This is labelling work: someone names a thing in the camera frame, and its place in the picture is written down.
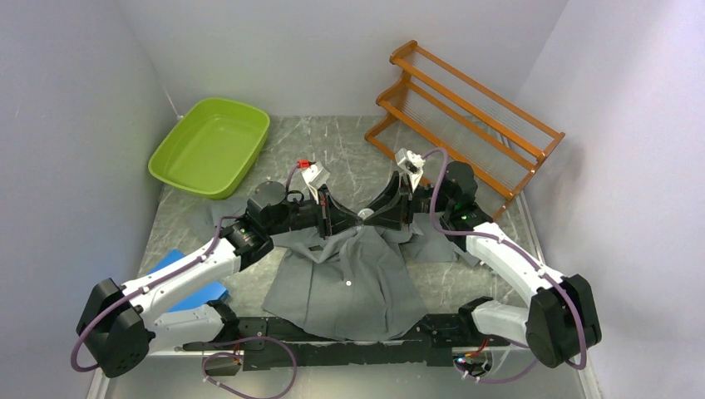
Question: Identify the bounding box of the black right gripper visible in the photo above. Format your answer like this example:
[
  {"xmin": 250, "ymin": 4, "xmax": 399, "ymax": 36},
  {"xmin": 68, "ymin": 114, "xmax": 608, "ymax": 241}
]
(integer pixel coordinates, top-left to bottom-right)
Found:
[{"xmin": 362, "ymin": 171, "xmax": 453, "ymax": 231}]

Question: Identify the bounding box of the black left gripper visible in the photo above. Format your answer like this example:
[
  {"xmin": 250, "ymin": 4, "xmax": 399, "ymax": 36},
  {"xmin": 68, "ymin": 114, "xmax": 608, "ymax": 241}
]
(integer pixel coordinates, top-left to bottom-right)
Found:
[{"xmin": 266, "ymin": 184, "xmax": 362, "ymax": 240}]

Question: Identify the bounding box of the grey button-up shirt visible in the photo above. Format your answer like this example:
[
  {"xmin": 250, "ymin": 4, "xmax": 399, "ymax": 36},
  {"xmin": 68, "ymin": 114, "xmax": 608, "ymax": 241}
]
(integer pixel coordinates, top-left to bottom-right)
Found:
[{"xmin": 223, "ymin": 214, "xmax": 476, "ymax": 342}]

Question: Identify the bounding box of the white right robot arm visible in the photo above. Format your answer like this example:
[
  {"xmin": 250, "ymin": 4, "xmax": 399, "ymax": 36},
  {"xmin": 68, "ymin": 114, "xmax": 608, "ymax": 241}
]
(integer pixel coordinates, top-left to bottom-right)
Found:
[{"xmin": 358, "ymin": 160, "xmax": 602, "ymax": 369}]

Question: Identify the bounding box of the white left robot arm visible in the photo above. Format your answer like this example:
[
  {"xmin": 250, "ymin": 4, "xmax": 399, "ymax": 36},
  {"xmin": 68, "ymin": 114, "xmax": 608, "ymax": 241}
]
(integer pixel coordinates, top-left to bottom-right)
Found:
[{"xmin": 71, "ymin": 182, "xmax": 362, "ymax": 377}]

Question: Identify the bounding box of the orange wooden rack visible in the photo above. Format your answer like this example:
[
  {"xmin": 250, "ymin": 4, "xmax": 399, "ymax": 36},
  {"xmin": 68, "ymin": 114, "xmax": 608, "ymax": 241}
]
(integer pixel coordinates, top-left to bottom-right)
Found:
[{"xmin": 364, "ymin": 40, "xmax": 565, "ymax": 219}]

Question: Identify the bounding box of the green plastic tub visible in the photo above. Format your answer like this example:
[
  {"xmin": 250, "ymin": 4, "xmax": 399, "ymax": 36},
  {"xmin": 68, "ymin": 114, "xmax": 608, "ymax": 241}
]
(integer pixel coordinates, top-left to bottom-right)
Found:
[{"xmin": 147, "ymin": 97, "xmax": 270, "ymax": 200}]

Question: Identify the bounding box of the blue flat pad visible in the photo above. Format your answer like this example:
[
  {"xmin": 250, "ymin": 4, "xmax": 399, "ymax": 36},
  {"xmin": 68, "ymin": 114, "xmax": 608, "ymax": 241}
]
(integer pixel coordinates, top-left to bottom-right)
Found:
[{"xmin": 148, "ymin": 249, "xmax": 228, "ymax": 314}]

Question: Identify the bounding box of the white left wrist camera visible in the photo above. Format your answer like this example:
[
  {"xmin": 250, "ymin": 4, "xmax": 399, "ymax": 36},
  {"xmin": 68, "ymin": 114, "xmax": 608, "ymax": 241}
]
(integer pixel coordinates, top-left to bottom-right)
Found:
[{"xmin": 297, "ymin": 160, "xmax": 330, "ymax": 204}]

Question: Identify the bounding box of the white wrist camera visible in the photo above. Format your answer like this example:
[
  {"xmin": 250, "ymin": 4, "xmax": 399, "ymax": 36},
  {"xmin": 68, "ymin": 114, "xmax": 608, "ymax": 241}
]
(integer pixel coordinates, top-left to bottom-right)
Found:
[
  {"xmin": 297, "ymin": 160, "xmax": 330, "ymax": 204},
  {"xmin": 395, "ymin": 148, "xmax": 425, "ymax": 192}
]

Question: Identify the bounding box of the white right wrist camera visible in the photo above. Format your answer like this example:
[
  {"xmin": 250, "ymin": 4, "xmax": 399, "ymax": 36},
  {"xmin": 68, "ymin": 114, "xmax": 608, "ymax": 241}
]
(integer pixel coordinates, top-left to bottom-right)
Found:
[{"xmin": 395, "ymin": 148, "xmax": 425, "ymax": 192}]

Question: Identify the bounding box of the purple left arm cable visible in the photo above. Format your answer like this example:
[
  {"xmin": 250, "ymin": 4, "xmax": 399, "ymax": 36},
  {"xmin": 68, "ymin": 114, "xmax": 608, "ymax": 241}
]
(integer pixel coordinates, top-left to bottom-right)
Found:
[{"xmin": 70, "ymin": 162, "xmax": 298, "ymax": 399}]

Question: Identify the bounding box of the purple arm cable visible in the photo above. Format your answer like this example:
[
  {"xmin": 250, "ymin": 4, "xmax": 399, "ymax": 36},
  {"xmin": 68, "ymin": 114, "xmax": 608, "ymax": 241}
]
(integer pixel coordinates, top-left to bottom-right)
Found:
[
  {"xmin": 422, "ymin": 147, "xmax": 589, "ymax": 386},
  {"xmin": 70, "ymin": 162, "xmax": 298, "ymax": 399}
]

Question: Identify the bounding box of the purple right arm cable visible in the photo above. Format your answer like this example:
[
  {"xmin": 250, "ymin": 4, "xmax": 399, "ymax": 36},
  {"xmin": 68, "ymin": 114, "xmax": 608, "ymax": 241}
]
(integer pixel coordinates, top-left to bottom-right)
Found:
[{"xmin": 422, "ymin": 147, "xmax": 589, "ymax": 386}]

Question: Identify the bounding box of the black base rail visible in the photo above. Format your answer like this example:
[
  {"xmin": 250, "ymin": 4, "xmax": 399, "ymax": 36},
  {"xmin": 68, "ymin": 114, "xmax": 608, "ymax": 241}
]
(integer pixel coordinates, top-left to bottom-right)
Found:
[{"xmin": 181, "ymin": 313, "xmax": 509, "ymax": 371}]

